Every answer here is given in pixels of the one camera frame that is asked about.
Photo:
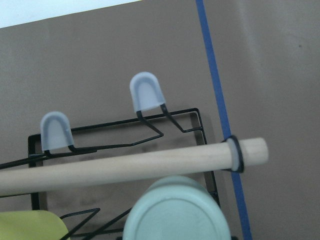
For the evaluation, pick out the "mint green plastic cup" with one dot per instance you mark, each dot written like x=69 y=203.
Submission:
x=176 y=208

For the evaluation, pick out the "black wire cup rack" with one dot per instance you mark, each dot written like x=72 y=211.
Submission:
x=23 y=176

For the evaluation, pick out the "yellow plastic cup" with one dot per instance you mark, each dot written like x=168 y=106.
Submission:
x=31 y=225

